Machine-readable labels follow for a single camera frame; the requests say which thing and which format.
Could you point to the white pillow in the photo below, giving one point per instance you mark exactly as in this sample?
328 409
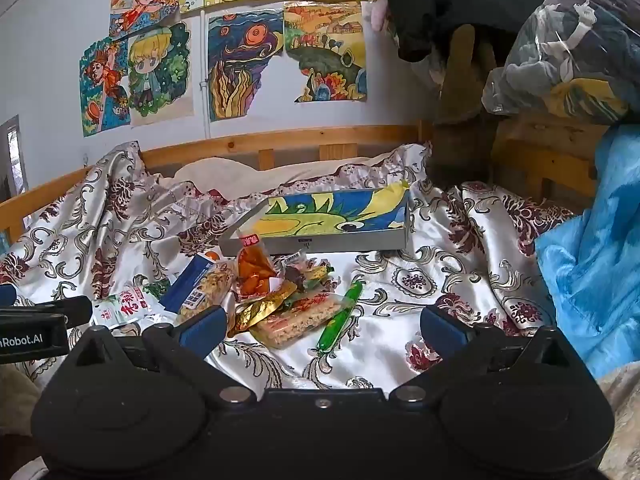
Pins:
225 170

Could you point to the gold foil snack packet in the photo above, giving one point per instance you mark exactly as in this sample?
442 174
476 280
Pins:
255 311

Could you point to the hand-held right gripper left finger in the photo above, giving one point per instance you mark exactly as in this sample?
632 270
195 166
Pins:
202 332

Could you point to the grey box with painted lining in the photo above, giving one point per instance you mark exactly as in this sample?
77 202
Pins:
325 243

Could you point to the white wall pipe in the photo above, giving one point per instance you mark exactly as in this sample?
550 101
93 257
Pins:
204 110

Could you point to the blue nut snack packet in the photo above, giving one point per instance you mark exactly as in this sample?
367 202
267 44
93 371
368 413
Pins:
192 280

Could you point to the blond child wall drawing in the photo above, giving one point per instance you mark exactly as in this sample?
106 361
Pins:
157 75

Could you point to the clear plastic bag of clothes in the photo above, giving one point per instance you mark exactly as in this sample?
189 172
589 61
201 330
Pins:
560 60

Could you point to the wooden bed frame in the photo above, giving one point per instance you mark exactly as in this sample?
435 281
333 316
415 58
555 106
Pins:
300 135

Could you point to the red-haired girl wall drawing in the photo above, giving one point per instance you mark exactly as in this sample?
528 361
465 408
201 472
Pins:
145 2

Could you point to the orange landscape wall drawing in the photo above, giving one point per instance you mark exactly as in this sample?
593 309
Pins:
325 40

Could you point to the olive brown trousers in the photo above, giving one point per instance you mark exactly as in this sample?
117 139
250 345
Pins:
462 100

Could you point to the printed satin blanket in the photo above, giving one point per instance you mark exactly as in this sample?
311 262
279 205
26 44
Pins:
390 310

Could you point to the small white barcode packet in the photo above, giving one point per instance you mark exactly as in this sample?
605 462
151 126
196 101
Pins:
292 261

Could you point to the blue swirl seaweed wall drawing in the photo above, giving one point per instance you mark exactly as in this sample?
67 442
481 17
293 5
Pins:
240 60

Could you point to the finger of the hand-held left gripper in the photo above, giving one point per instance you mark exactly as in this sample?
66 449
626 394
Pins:
75 310

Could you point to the beige fleece cloth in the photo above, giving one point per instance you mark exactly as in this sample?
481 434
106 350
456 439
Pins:
622 410
15 400

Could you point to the black garment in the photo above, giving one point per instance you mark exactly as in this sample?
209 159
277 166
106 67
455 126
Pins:
440 0

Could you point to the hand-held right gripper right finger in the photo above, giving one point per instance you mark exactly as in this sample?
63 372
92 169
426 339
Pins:
442 332

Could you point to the clear cracker packet red print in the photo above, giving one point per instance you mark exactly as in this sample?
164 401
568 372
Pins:
295 322

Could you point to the dark brown snack packet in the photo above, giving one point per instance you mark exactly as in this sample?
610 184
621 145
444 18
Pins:
295 276

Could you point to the grey door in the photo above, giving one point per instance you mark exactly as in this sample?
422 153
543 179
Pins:
12 155

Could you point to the white-green snack packet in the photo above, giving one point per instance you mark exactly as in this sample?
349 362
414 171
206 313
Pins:
120 308

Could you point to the yellow-green snack packet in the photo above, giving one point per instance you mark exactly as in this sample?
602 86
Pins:
316 274

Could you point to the girl on blue wall drawing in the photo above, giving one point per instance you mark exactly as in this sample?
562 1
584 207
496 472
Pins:
102 90

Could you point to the green sausage stick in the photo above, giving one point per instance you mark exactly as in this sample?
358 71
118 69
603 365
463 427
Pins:
340 320

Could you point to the orange-red clear snack packet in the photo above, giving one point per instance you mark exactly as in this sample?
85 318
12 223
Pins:
252 270

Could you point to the blue cloth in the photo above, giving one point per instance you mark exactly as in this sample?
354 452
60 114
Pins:
590 260

